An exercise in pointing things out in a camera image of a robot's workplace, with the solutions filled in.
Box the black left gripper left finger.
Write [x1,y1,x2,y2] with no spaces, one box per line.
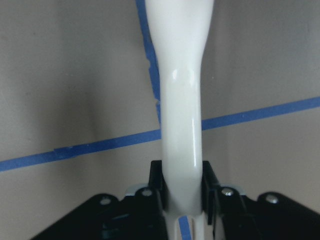
[134,160,168,240]

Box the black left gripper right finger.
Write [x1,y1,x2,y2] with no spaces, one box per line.
[202,161,247,240]

